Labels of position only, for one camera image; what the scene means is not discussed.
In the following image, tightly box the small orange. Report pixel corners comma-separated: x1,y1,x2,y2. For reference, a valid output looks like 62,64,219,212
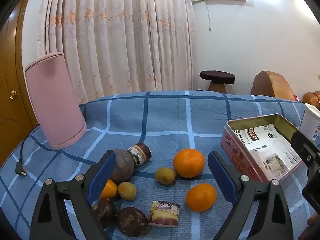
99,179,118,200
185,183,217,212

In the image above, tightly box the black power cable with plug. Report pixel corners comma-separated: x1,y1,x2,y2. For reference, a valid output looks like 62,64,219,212
15,137,98,177

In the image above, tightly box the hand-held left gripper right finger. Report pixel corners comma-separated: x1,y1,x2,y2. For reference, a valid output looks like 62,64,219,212
207,151,293,240

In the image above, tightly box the pink floral curtain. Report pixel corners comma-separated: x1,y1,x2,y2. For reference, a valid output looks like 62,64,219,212
36,0,198,104

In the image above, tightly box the wooden door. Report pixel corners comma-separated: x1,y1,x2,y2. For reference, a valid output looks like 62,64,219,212
0,0,38,168

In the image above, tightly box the person's right hand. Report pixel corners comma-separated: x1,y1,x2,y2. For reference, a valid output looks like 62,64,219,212
305,211,320,240

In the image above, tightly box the white cup with cartoon print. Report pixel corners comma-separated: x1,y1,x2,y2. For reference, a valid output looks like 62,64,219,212
299,103,320,143

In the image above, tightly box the pink cylindrical appliance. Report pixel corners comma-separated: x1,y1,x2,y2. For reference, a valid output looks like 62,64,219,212
24,52,87,150

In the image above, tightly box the brown leather sofa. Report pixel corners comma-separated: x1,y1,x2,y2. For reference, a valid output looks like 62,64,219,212
302,91,320,109

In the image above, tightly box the cake piece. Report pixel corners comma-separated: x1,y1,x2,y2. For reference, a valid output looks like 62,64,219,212
148,200,181,228

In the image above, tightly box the blue checked blanket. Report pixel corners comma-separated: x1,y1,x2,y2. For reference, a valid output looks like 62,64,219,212
0,90,320,240

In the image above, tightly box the round dark-topped stool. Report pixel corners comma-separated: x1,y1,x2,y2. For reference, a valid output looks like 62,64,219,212
199,70,236,93

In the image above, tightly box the air conditioner cable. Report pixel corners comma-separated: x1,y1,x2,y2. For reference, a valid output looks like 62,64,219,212
206,4,212,32

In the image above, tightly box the brown leather armchair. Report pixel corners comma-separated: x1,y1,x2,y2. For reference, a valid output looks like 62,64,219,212
251,71,295,101

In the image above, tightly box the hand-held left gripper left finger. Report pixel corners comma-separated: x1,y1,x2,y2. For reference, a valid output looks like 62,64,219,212
29,150,117,240

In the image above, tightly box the dark purple passion fruit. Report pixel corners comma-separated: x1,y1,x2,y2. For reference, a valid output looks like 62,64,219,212
115,207,150,238
92,198,117,229
109,148,135,183

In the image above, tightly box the printed paper sheet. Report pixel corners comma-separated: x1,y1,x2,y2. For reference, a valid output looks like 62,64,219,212
234,124,303,178

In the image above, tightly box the pink metal tin box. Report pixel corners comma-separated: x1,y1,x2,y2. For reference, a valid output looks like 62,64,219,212
220,113,309,183

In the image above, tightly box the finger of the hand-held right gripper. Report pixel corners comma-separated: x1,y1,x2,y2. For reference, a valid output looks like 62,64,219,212
291,129,320,174

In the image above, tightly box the large orange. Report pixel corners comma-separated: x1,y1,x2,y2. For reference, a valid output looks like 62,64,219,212
173,148,205,179

